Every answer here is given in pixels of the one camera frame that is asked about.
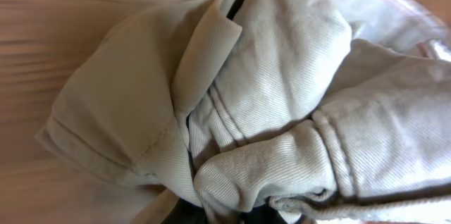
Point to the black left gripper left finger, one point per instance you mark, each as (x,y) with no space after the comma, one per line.
(185,213)

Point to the beige cargo shorts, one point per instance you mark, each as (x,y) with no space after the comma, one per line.
(236,104)

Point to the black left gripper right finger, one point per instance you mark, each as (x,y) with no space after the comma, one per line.
(262,215)

